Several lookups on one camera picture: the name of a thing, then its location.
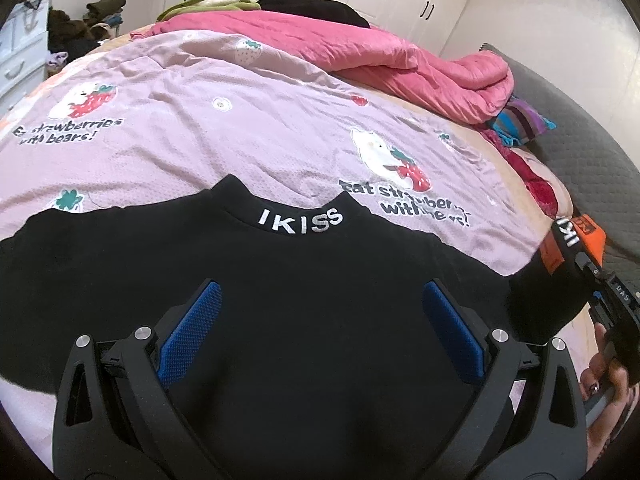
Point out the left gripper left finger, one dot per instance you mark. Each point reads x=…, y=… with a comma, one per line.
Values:
x=114, y=418

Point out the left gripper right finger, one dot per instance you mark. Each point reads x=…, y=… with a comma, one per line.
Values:
x=525, y=419

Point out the black IKISS sweater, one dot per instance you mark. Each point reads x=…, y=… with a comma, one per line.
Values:
x=321, y=364

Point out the dark clothes pile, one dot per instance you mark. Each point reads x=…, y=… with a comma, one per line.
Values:
x=76, y=38

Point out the black clothes on bed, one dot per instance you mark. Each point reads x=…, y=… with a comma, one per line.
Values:
x=325, y=10

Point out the grey quilted headboard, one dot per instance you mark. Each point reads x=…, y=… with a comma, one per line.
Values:
x=600, y=176

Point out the beige bed sheet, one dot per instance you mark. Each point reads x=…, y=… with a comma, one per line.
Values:
x=429, y=174

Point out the striped colourful pillow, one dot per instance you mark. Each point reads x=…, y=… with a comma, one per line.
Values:
x=519, y=123

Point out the pink quilt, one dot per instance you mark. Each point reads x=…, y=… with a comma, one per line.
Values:
x=470, y=90

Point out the pink strawberry bed sheet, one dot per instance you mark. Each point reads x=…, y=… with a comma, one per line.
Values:
x=171, y=115

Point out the white drawer cabinet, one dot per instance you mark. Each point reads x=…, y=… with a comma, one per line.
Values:
x=24, y=51

